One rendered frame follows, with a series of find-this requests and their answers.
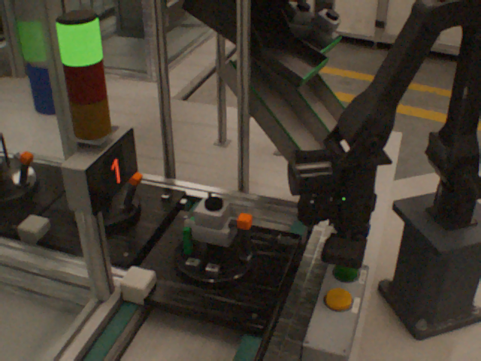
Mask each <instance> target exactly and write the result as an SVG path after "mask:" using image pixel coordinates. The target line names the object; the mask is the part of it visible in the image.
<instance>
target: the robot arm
mask: <svg viewBox="0 0 481 361"><path fill-rule="evenodd" d="M410 12H411V13H410V15H409V17H408V18H407V21H406V23H405V24H404V26H403V27H402V29H401V31H400V32H399V34H398V36H397V38H396V39H395V41H394V43H393V45H392V46H391V48H390V49H389V52H388V54H387V55H386V58H385V59H384V60H383V62H382V64H381V66H380V67H379V69H378V71H377V73H376V74H375V77H374V79H373V80H372V81H371V83H370V85H369V86H368V87H367V89H366V90H364V91H363V92H361V93H359V94H358V95H357V96H356V97H355V98H354V99H353V100H352V101H351V102H350V103H349V104H348V106H347V107H346V108H345V111H344V112H343V113H341V115H340V116H339V119H338V121H337V125H336V126H335V127H334V128H333V129H332V130H331V131H330V132H329V134H328V136H326V137H325V138H324V140H323V141H322V143H323V144H324V146H325V149H324V150H294V151H293V152H292V157H290V158H289V163H288V164H287V178H288V185H289V192H290V194H291V195H293V196H299V199H298V204H297V209H298V216H297V219H298V220H300V221H301V224H302V225H305V226H316V225H319V224H320V221H326V220H329V222H328V226H331V227H333V229H334V230H335V231H336V232H337V233H335V232H331V234H330V237H329V238H326V240H325V242H324V244H323V248H322V253H321V260H322V262H323V263H327V264H332V265H338V266H343V267H347V268H353V269H360V268H362V264H363V260H364V257H365V249H366V246H367V242H368V239H367V236H368V234H369V232H370V231H371V224H370V221H371V215H372V212H374V210H375V206H376V202H377V194H376V193H375V183H376V176H377V166H378V165H391V164H392V160H391V158H390V157H389V155H388V154H387V152H386V151H385V150H384V149H383V148H385V147H386V145H387V144H388V140H389V138H390V135H391V133H392V130H393V128H394V126H395V118H396V111H397V108H398V105H399V103H400V101H401V100H402V97H403V96H404V94H405V92H406V91H407V89H408V87H409V86H410V84H411V83H412V81H413V79H414V77H415V76H416V74H417V72H418V70H419V69H420V68H421V66H422V64H423V62H424V60H425V58H426V56H427V55H428V53H429V52H430V50H431V48H432V47H433V46H434V43H435V42H436V40H437V39H438V37H439V36H440V34H441V32H444V31H446V30H447V29H450V28H452V27H456V26H460V27H461V33H462V38H461V44H460V47H459V52H458V61H457V65H456V69H455V76H454V79H453V83H452V93H451V96H450V101H449V107H448V111H447V115H446V122H445V123H444V125H443V127H442V128H441V129H440V130H439V131H438V132H429V134H428V146H427V148H426V149H425V152H424V154H425V155H426V156H427V157H428V162H429V164H430V165H431V167H432V168H433V169H434V170H435V172H436V174H438V175H439V176H440V182H439V184H438V185H437V191H436V194H435V196H434V202H433V204H434V205H431V206H427V208H426V209H425V210H426V211H427V212H428V213H429V214H430V215H431V216H432V217H433V218H434V219H435V220H436V221H437V223H438V224H439V225H440V226H441V227H442V228H443V229H444V230H446V231H452V230H455V229H462V227H466V226H472V225H476V224H478V220H477V219H476V218H475V217H473V211H474V209H475V207H476V203H477V201H478V200H480V199H481V176H480V175H479V171H480V151H479V143H478V139H477V134H476V133H477V129H478V125H479V119H480V116H481V0H415V1H414V3H413V4H412V7H411V9H410ZM343 140H345V142H346V143H347V145H348V147H349V149H348V151H347V152H346V151H345V150H344V148H343V145H342V144H341V142H342V141H343Z"/></svg>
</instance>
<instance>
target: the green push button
mask: <svg viewBox="0 0 481 361"><path fill-rule="evenodd" d="M334 272H335V275H336V276H337V277H338V278H340V279H341V280H344V281H352V280H355V279H356V277H357V276H358V269H353V268H347V267H343V266H338V265H336V266H335V270H334Z"/></svg>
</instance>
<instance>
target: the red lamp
mask: <svg viewBox="0 0 481 361"><path fill-rule="evenodd" d="M62 66H63V71H64V75H65V83H66V87H67V92H68V93H67V97H68V100H69V101H70V102H72V103H75V104H80V105H87V104H92V103H96V102H98V101H101V100H102V99H104V98H105V97H106V96H107V87H106V81H105V75H104V59H103V58H102V59H100V60H99V61H98V62H95V63H93V64H89V65H84V66H70V65H66V64H64V63H62Z"/></svg>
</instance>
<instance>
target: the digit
mask: <svg viewBox="0 0 481 361"><path fill-rule="evenodd" d="M104 170H105V176H106V181H107V191H108V196H110V197H111V196H112V195H113V194H114V193H115V192H116V191H117V190H118V189H119V188H120V187H121V186H122V185H123V184H124V183H125V182H126V181H127V180H126V174H125V171H126V169H125V168H124V162H123V150H122V144H120V145H119V146H118V147H117V148H116V149H115V150H114V151H113V152H112V153H110V154H109V155H107V157H106V158H105V159H104Z"/></svg>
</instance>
